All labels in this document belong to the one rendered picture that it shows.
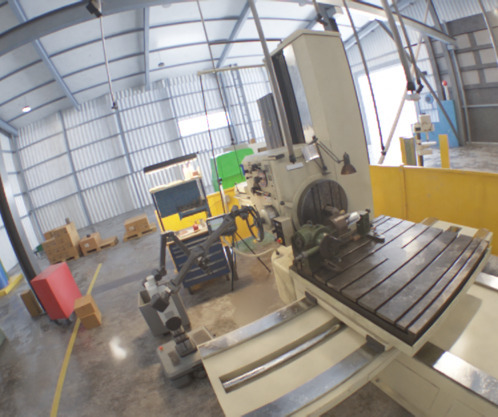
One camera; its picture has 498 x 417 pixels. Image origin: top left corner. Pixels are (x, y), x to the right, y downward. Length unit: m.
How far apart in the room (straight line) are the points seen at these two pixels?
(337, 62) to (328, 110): 0.58
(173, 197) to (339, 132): 2.70
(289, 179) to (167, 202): 2.38
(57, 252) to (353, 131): 9.01
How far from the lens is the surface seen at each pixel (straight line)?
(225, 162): 6.25
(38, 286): 4.97
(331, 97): 2.64
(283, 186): 2.23
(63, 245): 9.30
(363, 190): 2.89
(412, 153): 7.81
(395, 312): 1.57
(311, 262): 2.00
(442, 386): 1.91
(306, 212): 2.27
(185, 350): 2.71
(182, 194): 4.12
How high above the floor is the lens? 2.05
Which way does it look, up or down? 15 degrees down
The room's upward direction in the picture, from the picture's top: 14 degrees counter-clockwise
